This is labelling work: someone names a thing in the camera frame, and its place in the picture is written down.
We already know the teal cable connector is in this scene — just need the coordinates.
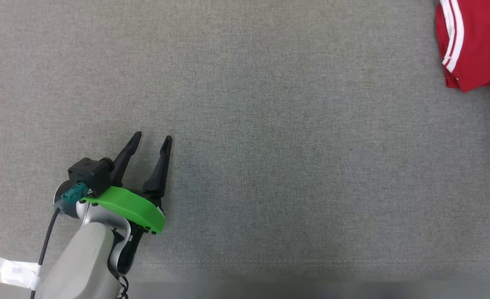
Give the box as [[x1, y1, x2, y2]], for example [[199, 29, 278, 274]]
[[54, 183, 89, 211]]

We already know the white tape cable flag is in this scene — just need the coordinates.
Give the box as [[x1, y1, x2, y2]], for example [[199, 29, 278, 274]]
[[0, 251, 42, 291]]

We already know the black left camera cable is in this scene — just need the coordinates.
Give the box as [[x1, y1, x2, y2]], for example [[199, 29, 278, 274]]
[[29, 208, 61, 299]]

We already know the red white basketball jersey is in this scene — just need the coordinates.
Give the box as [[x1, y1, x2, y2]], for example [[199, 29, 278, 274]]
[[435, 0, 490, 93]]

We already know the grey fabric sofa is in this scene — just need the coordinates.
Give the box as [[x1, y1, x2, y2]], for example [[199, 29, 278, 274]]
[[0, 0, 490, 287]]

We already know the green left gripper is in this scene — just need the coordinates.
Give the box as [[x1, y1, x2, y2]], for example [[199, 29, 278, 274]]
[[81, 131, 173, 235]]

